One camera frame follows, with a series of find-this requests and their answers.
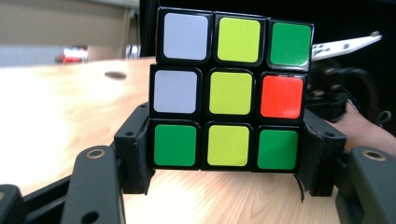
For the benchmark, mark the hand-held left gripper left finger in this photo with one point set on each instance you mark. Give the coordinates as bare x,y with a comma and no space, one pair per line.
134,155

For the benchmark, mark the multicoloured puzzle cube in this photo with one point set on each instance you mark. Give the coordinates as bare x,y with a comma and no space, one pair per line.
230,93

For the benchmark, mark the red can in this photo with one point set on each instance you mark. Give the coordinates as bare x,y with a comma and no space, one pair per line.
71,56

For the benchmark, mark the dark round table grommet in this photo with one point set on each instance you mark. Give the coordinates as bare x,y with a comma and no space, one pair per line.
115,75

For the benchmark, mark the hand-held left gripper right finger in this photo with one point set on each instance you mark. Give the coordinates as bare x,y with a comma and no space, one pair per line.
320,155

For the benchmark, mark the beige wooden desk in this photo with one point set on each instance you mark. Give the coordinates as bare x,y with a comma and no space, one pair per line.
62,28

